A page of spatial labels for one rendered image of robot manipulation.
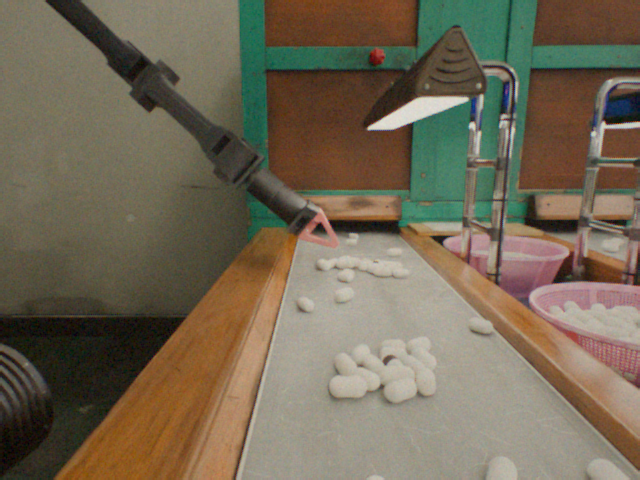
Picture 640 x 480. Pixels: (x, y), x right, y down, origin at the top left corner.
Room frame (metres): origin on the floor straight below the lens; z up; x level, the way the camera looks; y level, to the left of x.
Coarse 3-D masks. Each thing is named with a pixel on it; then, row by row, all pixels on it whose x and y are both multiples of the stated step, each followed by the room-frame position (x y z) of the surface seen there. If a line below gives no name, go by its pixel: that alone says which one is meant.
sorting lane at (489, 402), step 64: (320, 256) 1.00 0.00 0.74; (384, 256) 1.00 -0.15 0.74; (320, 320) 0.59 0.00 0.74; (384, 320) 0.59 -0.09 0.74; (448, 320) 0.59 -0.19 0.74; (320, 384) 0.41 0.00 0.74; (448, 384) 0.41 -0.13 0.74; (512, 384) 0.41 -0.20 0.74; (256, 448) 0.31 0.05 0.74; (320, 448) 0.31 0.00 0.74; (384, 448) 0.31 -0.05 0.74; (448, 448) 0.31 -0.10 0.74; (512, 448) 0.31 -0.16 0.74; (576, 448) 0.31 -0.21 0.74
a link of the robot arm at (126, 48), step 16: (48, 0) 0.84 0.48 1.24; (64, 0) 0.86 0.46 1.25; (80, 0) 0.89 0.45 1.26; (64, 16) 0.88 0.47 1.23; (80, 16) 0.90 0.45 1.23; (96, 16) 0.93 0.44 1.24; (80, 32) 0.94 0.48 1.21; (96, 32) 0.95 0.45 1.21; (112, 32) 0.98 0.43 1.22; (112, 48) 0.99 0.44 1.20; (128, 48) 1.03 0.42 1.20; (112, 64) 1.04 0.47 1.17; (128, 64) 1.05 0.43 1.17; (144, 64) 1.10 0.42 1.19; (128, 80) 1.05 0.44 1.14; (144, 80) 1.04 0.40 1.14
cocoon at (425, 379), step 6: (420, 372) 0.40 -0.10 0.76; (426, 372) 0.40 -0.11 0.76; (432, 372) 0.41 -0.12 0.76; (420, 378) 0.39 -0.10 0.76; (426, 378) 0.39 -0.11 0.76; (432, 378) 0.39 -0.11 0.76; (420, 384) 0.39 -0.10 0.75; (426, 384) 0.39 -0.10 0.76; (432, 384) 0.39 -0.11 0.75; (420, 390) 0.39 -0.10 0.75; (426, 390) 0.38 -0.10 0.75; (432, 390) 0.38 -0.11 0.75
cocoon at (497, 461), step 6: (492, 462) 0.27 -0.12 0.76; (498, 462) 0.27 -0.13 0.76; (504, 462) 0.27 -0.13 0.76; (510, 462) 0.27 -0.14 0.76; (492, 468) 0.27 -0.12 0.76; (498, 468) 0.27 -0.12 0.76; (504, 468) 0.27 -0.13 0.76; (510, 468) 0.27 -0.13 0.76; (492, 474) 0.26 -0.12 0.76; (498, 474) 0.26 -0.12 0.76; (504, 474) 0.26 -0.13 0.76; (510, 474) 0.26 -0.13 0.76; (516, 474) 0.27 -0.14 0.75
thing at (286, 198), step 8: (280, 192) 0.80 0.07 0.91; (288, 192) 0.81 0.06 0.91; (272, 200) 0.80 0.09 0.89; (280, 200) 0.80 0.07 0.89; (288, 200) 0.80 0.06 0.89; (296, 200) 0.80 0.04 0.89; (304, 200) 0.82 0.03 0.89; (272, 208) 0.81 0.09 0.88; (280, 208) 0.80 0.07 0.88; (288, 208) 0.80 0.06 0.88; (296, 208) 0.80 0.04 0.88; (304, 208) 0.77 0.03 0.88; (312, 208) 0.78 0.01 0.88; (280, 216) 0.81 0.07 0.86; (288, 216) 0.80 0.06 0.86; (296, 216) 0.79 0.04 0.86; (288, 224) 0.81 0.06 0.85; (296, 224) 0.83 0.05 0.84; (288, 232) 0.78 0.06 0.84
